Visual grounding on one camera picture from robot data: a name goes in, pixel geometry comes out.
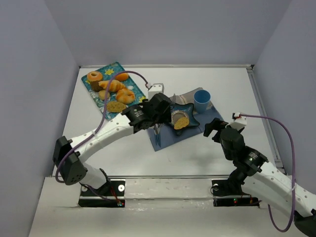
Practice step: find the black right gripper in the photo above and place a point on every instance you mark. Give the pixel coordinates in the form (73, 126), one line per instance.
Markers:
(217, 126)

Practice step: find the twisted orange bread roll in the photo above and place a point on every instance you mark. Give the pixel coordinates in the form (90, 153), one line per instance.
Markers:
(125, 96)

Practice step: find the blue plastic fork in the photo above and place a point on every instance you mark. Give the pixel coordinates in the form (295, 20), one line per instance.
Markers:
(156, 138)

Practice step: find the long striped croissant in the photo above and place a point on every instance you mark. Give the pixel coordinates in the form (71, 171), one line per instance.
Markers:
(112, 86)

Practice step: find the teal floral tray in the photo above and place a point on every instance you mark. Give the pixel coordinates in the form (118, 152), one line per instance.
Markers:
(109, 72)

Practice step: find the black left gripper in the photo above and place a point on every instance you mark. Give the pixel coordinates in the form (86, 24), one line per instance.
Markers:
(161, 108)

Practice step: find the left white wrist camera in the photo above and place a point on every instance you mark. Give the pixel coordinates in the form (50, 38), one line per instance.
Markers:
(155, 89)

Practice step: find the brown bread slice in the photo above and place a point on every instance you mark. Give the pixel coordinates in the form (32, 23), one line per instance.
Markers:
(181, 123)

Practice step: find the oval seeded bread slice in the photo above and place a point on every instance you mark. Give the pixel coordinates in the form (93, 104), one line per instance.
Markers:
(115, 107)

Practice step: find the small round beige bun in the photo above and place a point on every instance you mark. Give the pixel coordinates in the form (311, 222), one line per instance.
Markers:
(103, 95)

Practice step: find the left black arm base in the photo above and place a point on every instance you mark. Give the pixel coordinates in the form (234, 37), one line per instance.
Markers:
(111, 195)

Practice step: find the brown chocolate muffin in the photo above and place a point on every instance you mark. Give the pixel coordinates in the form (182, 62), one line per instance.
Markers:
(95, 86)

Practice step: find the blue plastic cup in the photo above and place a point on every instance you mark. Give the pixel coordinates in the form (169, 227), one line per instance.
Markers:
(201, 100)

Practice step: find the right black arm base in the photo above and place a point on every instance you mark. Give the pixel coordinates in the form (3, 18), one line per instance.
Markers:
(234, 195)

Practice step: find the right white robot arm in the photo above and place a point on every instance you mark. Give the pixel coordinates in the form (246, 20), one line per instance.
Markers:
(255, 175)

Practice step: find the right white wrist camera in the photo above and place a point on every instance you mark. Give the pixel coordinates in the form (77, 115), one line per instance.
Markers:
(239, 122)

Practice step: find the blue grey striped cloth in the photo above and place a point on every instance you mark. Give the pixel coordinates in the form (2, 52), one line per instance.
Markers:
(168, 136)

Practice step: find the orange ring donut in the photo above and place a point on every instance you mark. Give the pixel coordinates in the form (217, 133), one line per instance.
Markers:
(94, 76)

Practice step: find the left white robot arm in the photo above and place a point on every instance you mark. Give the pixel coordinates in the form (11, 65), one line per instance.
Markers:
(70, 155)

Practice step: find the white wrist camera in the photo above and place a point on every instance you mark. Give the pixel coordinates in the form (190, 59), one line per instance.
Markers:
(155, 89)
(239, 122)

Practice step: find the blue star-shaped plate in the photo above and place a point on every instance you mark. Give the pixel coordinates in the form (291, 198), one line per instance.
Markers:
(186, 110)

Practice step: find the round orange bun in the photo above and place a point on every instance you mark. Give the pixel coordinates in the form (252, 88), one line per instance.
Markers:
(122, 77)

